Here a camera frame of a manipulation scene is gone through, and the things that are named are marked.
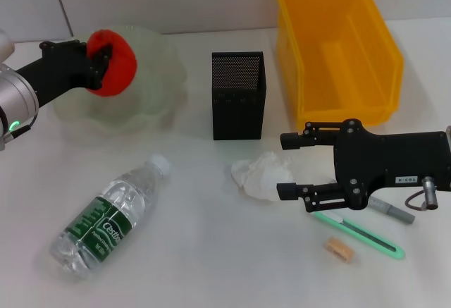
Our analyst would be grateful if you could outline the black mesh pen holder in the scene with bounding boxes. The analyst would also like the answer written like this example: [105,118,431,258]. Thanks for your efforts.
[211,51,267,142]

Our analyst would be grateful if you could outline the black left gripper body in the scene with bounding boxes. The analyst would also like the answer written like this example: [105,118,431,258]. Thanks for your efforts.
[16,39,103,109]

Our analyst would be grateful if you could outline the clear green-label water bottle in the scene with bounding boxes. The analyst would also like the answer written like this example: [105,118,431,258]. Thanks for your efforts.
[48,153,172,281]

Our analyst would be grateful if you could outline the pale green glass fruit plate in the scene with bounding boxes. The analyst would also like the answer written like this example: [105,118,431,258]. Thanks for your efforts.
[49,24,191,136]

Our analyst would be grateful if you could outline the small beige eraser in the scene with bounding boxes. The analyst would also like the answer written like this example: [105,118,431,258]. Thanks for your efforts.
[323,236,356,263]

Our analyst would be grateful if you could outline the mint green utility knife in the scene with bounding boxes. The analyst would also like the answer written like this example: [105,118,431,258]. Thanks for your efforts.
[311,211,406,261]

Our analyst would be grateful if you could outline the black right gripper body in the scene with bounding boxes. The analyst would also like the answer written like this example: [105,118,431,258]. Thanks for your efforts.
[332,118,451,212]

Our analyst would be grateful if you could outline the yellow plastic bin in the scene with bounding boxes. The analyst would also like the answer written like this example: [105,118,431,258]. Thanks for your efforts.
[274,0,405,132]

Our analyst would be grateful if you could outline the left gripper cable with connector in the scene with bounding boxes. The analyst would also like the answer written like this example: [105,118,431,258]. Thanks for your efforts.
[1,113,38,143]

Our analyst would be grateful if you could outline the grey marker pen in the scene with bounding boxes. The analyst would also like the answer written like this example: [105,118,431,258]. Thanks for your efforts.
[368,197,416,224]

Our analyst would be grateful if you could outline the white paper ball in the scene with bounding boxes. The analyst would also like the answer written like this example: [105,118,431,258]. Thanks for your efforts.
[230,151,295,203]

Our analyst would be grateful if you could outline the red-orange toy orange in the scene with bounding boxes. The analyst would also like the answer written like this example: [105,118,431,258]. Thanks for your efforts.
[85,30,138,98]

